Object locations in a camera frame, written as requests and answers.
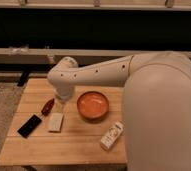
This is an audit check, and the red chili pepper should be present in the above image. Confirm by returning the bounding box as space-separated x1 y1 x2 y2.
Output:
41 98 55 116

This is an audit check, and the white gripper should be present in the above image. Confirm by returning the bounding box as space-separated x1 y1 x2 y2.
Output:
55 86 74 102

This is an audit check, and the orange bowl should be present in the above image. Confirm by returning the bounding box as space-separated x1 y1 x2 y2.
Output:
77 91 109 120

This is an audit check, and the black table leg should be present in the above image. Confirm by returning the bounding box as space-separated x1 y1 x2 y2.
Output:
17 67 31 87

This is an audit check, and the white tube bottle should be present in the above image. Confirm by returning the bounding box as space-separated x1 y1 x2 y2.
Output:
100 122 124 150

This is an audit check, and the white rectangular block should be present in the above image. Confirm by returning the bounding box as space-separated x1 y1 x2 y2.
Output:
48 113 64 132

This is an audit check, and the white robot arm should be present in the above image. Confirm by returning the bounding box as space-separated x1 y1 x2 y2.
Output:
48 51 191 171

